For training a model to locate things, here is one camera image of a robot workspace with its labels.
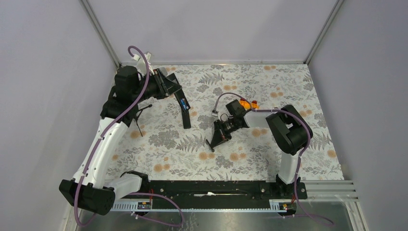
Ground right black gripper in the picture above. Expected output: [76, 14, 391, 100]
[211, 116, 239, 148]

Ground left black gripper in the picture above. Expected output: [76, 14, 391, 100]
[132, 68, 182, 103]

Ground blue battery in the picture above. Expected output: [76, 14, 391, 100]
[180, 99, 189, 110]

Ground black remote control back up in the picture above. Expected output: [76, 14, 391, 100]
[181, 110, 191, 129]

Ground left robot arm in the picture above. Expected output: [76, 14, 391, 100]
[59, 66, 191, 215]

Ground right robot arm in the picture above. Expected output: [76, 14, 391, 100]
[206, 100, 313, 198]

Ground floral table mat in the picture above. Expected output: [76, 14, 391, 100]
[106, 64, 344, 180]

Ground grey microphone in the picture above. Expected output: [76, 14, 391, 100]
[158, 67, 168, 76]

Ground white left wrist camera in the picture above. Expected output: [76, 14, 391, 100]
[132, 52, 152, 70]

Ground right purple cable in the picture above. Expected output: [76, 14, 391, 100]
[212, 92, 335, 227]

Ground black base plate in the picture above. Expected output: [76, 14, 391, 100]
[124, 180, 308, 210]

